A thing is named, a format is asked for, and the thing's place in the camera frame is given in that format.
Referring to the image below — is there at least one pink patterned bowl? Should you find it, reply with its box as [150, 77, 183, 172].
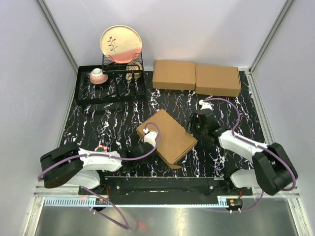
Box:
[89, 68, 108, 85]

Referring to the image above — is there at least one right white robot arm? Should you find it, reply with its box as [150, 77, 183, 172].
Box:
[186, 108, 298, 196]

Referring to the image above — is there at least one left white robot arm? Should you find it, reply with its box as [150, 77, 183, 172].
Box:
[37, 141, 157, 195]

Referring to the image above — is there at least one cream pink floral plate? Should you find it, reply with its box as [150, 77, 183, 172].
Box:
[100, 25, 142, 64]

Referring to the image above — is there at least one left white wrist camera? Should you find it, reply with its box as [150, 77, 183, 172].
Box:
[143, 128, 158, 147]

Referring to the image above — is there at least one pink green flower coaster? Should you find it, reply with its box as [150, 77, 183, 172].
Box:
[94, 145, 108, 152]

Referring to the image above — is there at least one black wire tray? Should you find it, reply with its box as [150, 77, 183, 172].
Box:
[74, 65, 146, 106]

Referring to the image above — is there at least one black wire plate rack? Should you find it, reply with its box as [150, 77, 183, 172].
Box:
[102, 52, 144, 78]

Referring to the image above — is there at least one cream ceramic mug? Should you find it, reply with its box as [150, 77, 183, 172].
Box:
[126, 61, 143, 81]

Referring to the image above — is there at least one cardboard box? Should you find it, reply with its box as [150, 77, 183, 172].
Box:
[153, 60, 196, 90]
[195, 64, 241, 97]
[137, 109, 197, 169]

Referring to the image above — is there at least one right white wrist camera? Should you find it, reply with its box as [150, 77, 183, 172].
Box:
[198, 100, 213, 112]

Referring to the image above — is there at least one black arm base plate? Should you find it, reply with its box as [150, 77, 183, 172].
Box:
[92, 177, 252, 196]

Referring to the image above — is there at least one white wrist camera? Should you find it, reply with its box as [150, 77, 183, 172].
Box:
[198, 100, 213, 112]
[143, 128, 158, 147]

